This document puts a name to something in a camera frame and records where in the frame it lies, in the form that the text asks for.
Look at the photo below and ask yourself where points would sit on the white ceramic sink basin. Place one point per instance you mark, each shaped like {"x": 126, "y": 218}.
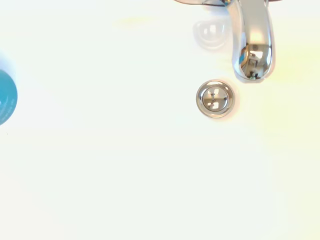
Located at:
{"x": 125, "y": 162}

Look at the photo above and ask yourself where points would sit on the chrome sink drain stopper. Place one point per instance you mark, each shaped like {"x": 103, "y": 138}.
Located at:
{"x": 215, "y": 98}

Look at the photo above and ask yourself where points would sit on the chrome faucet spout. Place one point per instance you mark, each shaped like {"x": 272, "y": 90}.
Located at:
{"x": 252, "y": 30}

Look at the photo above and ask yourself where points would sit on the teal round bottle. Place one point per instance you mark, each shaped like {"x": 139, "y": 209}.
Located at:
{"x": 6, "y": 97}

